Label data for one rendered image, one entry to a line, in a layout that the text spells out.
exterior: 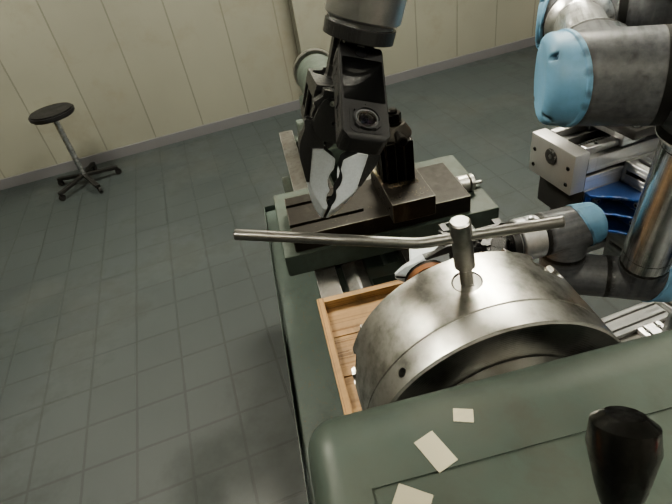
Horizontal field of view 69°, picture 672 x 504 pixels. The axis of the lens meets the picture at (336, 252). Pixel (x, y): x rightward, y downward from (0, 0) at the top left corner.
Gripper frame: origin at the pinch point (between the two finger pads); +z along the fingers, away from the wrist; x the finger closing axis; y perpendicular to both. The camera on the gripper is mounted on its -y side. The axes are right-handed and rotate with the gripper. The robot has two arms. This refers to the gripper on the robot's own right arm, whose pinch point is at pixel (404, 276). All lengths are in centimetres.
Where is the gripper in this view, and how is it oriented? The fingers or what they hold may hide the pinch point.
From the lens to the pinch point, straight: 81.7
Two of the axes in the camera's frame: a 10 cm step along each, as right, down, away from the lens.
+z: -9.7, 2.3, -0.7
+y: -1.9, -5.8, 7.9
